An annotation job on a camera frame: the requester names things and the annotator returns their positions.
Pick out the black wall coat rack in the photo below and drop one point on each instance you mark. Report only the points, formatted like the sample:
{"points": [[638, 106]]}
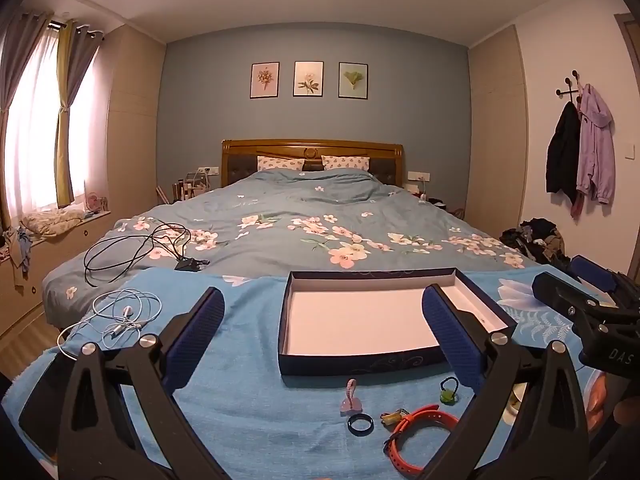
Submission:
{"points": [[570, 91]]}

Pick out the beige wardrobe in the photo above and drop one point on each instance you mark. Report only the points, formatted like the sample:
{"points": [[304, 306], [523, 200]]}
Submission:
{"points": [[132, 125], [497, 125]]}

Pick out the black jacket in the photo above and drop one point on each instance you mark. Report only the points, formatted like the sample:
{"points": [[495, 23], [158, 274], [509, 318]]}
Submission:
{"points": [[562, 155]]}

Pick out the grey and olive curtain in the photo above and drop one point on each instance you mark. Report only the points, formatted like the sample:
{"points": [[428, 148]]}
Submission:
{"points": [[20, 50], [66, 150]]}

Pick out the dark blue shallow cardboard box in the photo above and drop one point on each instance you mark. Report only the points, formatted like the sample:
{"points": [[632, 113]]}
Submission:
{"points": [[360, 320]]}

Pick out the purple jacket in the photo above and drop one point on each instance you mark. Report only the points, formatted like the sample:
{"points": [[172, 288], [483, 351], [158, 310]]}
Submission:
{"points": [[595, 150]]}

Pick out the wooden headboard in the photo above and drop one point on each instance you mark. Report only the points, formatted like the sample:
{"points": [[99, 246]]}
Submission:
{"points": [[310, 150]]}

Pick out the pink pendant charm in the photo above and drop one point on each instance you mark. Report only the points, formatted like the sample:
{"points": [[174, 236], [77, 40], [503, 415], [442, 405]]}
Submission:
{"points": [[350, 404]]}

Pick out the patterned white pillow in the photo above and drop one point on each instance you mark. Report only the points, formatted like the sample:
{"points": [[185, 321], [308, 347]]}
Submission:
{"points": [[280, 163], [346, 162]]}

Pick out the bright blue floral blanket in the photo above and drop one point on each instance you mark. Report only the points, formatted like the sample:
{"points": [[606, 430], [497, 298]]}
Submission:
{"points": [[250, 390]]}

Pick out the white wall socket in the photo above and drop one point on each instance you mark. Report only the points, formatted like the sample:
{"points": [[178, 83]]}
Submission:
{"points": [[418, 176], [207, 170]]}

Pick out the framed green flower picture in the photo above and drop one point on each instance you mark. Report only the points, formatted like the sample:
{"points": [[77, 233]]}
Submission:
{"points": [[353, 80]]}

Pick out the cream crumpled blanket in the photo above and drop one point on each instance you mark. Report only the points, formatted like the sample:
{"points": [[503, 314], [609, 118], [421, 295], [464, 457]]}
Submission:
{"points": [[52, 221]]}

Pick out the clutter of nightstand bottles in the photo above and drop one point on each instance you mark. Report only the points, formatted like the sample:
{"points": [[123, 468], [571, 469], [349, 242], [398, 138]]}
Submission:
{"points": [[187, 185]]}

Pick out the small pink fan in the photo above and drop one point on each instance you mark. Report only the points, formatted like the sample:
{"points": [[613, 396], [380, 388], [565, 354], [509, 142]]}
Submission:
{"points": [[93, 201]]}

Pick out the framed pink flower picture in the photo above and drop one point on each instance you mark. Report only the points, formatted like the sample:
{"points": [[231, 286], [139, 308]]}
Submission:
{"points": [[264, 80]]}

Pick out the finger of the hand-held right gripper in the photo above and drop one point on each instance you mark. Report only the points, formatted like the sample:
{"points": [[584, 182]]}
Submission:
{"points": [[592, 270], [560, 292]]}

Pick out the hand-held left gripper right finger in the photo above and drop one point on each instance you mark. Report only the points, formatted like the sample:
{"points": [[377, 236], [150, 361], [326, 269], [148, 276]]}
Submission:
{"points": [[450, 330]]}

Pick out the beige window bench cabinet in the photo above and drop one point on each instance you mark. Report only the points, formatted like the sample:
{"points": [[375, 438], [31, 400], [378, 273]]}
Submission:
{"points": [[55, 265]]}

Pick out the floral blue-grey duvet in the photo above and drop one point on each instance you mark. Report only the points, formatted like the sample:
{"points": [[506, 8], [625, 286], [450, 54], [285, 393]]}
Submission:
{"points": [[310, 200]]}

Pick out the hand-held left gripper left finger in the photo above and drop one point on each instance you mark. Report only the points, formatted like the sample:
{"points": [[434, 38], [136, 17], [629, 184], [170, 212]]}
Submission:
{"points": [[200, 330]]}

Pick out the framed white flower picture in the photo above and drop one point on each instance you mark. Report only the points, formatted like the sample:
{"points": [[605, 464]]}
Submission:
{"points": [[308, 79]]}

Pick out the blue crumpled cloth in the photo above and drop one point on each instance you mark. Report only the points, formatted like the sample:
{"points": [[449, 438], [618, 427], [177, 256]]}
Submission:
{"points": [[19, 247]]}

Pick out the dark nightstand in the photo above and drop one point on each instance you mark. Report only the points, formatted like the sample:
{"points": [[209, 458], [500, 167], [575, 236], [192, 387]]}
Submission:
{"points": [[440, 204]]}

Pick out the white sheer curtain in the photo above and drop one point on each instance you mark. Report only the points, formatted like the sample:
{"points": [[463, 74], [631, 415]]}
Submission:
{"points": [[35, 160]]}

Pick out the black adapter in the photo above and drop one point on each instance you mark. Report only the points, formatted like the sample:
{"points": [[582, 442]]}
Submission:
{"points": [[187, 265]]}

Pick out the black curtain rod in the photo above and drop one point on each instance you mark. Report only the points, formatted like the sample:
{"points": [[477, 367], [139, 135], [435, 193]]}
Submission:
{"points": [[95, 35]]}

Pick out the orange smartwatch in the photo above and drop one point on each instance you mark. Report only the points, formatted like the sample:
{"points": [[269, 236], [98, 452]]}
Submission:
{"points": [[425, 412]]}

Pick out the pile of dark clothes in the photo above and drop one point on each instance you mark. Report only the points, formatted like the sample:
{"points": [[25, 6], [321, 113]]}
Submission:
{"points": [[537, 240]]}

